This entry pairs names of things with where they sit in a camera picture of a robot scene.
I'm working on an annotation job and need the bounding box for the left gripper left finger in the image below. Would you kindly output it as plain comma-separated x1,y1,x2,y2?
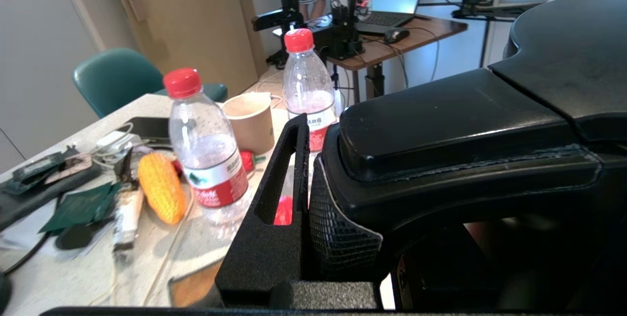
216,113,312,306

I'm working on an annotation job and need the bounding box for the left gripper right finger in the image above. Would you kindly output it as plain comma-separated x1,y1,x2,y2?
309,154,383,280

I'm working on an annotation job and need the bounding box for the black electric kettle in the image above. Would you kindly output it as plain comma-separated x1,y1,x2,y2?
321,0,627,316

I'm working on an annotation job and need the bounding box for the red tomato toy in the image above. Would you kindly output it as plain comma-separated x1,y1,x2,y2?
273,195,294,226

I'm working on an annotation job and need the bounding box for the grey and tan glove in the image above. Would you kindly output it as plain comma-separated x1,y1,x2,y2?
169,257,224,308

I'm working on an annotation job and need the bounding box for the red chili toy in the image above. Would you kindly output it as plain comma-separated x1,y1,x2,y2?
240,150,266,173

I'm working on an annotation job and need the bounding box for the water bottle red cap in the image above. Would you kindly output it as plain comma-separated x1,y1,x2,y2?
163,68,250,226
283,28,339,153

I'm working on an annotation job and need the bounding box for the brown paper cup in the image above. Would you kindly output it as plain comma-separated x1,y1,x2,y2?
223,92,276,156

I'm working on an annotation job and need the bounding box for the white tube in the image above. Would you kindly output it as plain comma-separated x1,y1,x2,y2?
112,186,145,253

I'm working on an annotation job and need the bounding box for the black smartphone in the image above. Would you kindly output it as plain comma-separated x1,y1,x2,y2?
118,117,173,148

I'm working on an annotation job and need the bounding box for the dark green packet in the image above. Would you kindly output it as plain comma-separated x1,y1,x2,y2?
39,182,121,234

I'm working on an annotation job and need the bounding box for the black computer mouse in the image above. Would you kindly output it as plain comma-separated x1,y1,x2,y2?
384,28,411,45

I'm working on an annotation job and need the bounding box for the brown wooden desk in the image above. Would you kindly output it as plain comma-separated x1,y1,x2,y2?
326,15,468,106

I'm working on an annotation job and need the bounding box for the teal chair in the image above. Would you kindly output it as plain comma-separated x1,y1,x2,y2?
72,48,228,119

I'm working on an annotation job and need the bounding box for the dark flat case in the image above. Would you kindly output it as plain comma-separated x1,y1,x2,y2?
0,152,101,231

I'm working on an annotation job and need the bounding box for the brown wooden door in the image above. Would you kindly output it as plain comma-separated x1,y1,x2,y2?
110,0,260,96

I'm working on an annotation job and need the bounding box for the white charger with cable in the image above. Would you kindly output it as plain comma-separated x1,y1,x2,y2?
95,131,144,161

